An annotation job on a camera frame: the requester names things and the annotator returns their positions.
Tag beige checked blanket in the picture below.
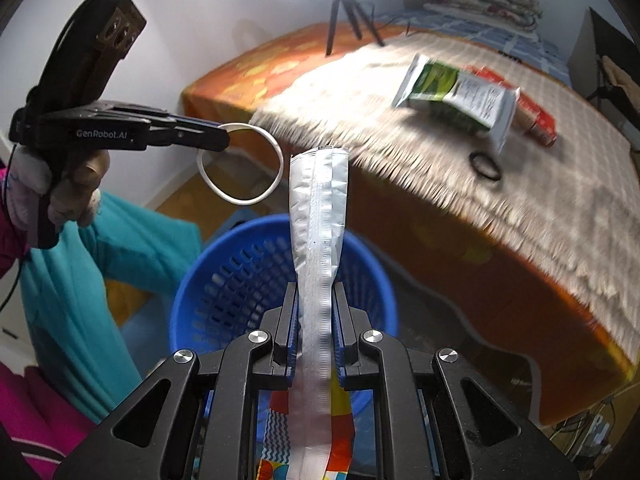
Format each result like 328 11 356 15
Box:
252 32 639 358

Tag left gloved hand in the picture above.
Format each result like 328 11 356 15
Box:
6 146 111 232

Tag blue checked bedsheet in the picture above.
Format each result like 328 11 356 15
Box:
374 8 572 87

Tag blue plastic basket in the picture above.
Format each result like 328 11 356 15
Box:
169 214 399 354

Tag black hair tie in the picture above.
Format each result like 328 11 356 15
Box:
467 150 504 182

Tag power strip on floor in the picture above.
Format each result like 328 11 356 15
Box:
579 414 611 457

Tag long white colourful wrapper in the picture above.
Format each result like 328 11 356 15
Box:
257 148 355 479

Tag green white snack bag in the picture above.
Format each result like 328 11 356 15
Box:
392 54 520 155

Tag teal trouser leg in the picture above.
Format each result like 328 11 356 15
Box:
21 194 203 422

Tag black folding chair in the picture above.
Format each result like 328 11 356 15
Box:
568 8 639 153

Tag red cardboard box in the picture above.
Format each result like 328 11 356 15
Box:
466 65 558 148

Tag black tripod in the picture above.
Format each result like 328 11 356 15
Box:
326 0 385 56

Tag orange floral bedsheet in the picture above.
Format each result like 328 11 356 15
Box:
181 25 639 425

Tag clothes on chair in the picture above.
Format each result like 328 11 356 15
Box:
602 55 640 112

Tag pink jacket sleeve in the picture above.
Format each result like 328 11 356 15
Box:
1 152 96 479

